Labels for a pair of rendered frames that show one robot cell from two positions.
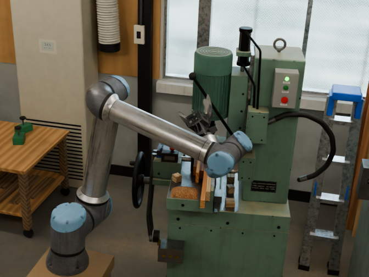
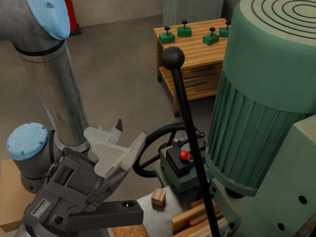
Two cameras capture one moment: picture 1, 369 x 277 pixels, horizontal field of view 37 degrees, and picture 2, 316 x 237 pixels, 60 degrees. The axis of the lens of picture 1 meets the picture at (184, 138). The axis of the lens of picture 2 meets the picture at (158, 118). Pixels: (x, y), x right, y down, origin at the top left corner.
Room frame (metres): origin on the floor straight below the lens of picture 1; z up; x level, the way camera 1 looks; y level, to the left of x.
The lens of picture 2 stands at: (2.10, -0.31, 1.66)
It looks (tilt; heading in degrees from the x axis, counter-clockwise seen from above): 46 degrees down; 60
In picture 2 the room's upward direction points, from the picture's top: straight up
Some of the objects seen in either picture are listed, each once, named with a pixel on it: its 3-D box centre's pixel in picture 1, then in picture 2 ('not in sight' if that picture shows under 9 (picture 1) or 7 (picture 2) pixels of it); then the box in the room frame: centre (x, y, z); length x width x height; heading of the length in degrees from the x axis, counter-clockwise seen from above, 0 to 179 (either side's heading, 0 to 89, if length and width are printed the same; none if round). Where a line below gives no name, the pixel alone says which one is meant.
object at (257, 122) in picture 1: (256, 125); not in sight; (2.26, -0.32, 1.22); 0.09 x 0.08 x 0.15; 86
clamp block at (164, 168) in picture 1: (168, 164); (188, 165); (2.44, 0.08, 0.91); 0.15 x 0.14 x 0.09; 176
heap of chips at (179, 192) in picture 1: (184, 190); (129, 228); (2.18, -0.01, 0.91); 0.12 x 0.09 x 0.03; 86
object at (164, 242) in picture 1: (171, 251); not in sight; (2.17, 0.04, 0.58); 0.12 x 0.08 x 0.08; 86
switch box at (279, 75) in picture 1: (284, 88); not in sight; (2.26, -0.43, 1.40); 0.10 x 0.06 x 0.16; 86
